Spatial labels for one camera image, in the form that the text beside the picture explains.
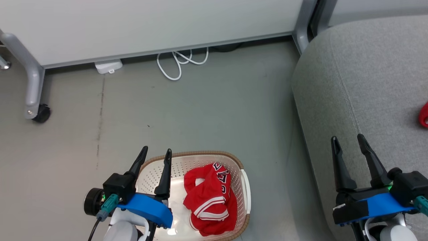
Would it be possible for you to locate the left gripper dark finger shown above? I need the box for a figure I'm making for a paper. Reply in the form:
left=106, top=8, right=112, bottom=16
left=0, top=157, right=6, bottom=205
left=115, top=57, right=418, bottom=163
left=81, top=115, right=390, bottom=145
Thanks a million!
left=154, top=148, right=173, bottom=198
left=128, top=146, right=149, bottom=181

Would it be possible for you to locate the red cloth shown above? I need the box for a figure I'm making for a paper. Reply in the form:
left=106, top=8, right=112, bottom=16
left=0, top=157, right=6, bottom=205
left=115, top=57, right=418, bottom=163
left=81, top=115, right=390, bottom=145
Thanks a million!
left=418, top=102, right=428, bottom=129

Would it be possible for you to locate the red jersey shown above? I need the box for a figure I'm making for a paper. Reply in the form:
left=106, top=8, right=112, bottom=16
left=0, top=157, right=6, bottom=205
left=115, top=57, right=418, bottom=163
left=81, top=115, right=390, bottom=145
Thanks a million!
left=183, top=162, right=238, bottom=237

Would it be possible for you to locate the white plastic laundry basket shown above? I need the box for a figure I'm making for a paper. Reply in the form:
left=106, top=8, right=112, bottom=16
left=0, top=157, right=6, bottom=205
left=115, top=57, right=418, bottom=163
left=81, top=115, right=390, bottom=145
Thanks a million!
left=135, top=150, right=251, bottom=241

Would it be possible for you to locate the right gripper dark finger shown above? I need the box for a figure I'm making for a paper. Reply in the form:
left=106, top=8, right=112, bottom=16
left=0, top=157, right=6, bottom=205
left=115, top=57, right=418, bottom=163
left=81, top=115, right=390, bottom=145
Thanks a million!
left=331, top=136, right=357, bottom=192
left=357, top=133, right=390, bottom=187

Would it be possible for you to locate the white partition panel grey frame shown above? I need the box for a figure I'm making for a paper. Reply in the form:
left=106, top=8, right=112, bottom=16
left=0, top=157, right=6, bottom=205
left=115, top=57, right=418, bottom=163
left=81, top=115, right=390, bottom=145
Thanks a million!
left=0, top=0, right=319, bottom=120

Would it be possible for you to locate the white power adapter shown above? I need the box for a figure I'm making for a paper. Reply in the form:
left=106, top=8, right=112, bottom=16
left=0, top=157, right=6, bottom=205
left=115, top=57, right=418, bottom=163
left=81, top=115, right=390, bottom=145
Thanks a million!
left=94, top=59, right=123, bottom=75

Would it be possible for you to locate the black cable under partition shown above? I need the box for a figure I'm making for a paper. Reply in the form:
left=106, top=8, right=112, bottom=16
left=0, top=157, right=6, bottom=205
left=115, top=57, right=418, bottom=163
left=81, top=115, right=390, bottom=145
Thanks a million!
left=210, top=43, right=242, bottom=53

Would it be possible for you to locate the black caster wheel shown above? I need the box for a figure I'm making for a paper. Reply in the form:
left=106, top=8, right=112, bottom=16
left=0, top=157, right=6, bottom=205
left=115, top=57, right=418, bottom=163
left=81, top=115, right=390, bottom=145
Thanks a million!
left=32, top=103, right=51, bottom=124

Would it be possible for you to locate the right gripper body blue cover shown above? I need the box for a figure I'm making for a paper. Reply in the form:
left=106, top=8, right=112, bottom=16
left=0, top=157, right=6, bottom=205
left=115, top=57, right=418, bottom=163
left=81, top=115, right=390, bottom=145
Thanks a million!
left=332, top=184, right=416, bottom=226

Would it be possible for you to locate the grey fabric sofa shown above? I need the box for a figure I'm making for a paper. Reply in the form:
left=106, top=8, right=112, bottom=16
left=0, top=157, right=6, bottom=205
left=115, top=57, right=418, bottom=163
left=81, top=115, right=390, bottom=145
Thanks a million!
left=291, top=15, right=428, bottom=241

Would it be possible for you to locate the looped white cable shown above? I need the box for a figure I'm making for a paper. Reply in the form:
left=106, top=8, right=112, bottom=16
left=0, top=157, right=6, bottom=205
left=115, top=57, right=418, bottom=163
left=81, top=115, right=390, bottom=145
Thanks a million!
left=156, top=47, right=209, bottom=81

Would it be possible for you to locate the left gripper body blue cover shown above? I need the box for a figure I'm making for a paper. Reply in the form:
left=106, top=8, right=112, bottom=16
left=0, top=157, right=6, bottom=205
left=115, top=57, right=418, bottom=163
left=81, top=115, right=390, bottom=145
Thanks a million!
left=117, top=193, right=174, bottom=229

